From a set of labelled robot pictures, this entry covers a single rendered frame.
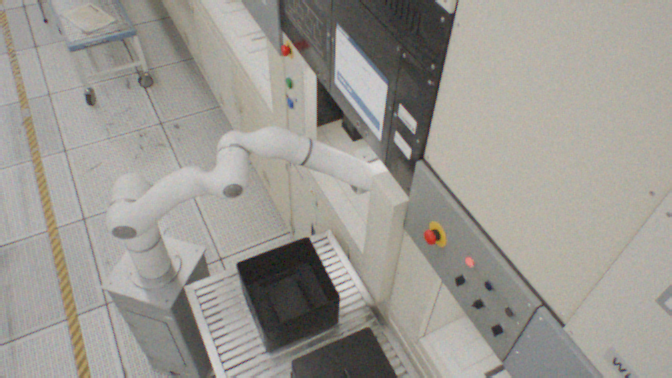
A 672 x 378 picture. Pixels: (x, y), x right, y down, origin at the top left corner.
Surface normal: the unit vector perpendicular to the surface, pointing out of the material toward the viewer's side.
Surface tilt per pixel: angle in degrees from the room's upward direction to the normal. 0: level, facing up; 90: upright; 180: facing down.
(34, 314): 0
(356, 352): 0
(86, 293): 0
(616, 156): 90
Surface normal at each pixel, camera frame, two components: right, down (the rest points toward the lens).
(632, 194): -0.89, 0.33
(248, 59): 0.02, -0.65
